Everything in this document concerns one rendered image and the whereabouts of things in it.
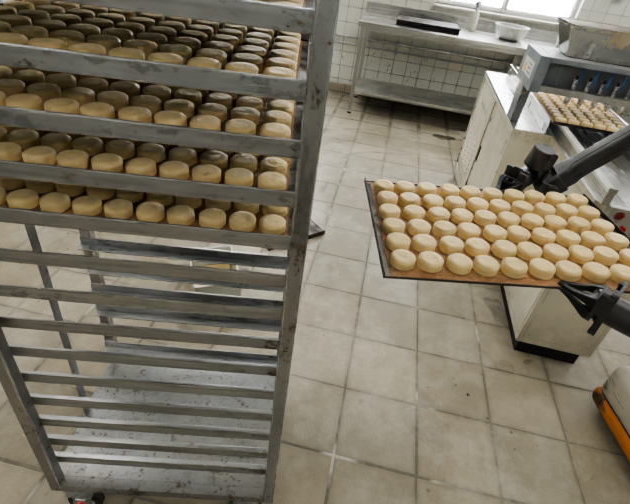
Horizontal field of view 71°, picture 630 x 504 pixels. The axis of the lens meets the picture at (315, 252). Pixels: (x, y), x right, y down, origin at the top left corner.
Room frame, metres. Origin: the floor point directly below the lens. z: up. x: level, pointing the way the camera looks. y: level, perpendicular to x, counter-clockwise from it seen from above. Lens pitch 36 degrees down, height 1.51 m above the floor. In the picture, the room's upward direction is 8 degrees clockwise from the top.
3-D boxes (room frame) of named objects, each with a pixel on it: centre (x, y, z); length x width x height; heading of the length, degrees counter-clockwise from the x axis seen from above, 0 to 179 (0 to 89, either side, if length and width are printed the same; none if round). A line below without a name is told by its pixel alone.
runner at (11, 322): (0.64, 0.34, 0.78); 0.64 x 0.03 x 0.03; 95
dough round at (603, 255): (0.82, -0.62, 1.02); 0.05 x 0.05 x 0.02
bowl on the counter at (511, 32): (4.87, -1.57, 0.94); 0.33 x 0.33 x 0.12
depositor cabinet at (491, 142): (2.80, -1.32, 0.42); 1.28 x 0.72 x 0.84; 173
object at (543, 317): (1.83, -1.20, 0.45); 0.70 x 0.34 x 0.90; 173
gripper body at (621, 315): (0.64, -0.58, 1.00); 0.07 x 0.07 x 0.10; 50
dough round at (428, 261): (0.72, -0.23, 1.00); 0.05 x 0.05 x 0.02
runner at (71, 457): (0.64, 0.34, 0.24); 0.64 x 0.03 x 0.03; 95
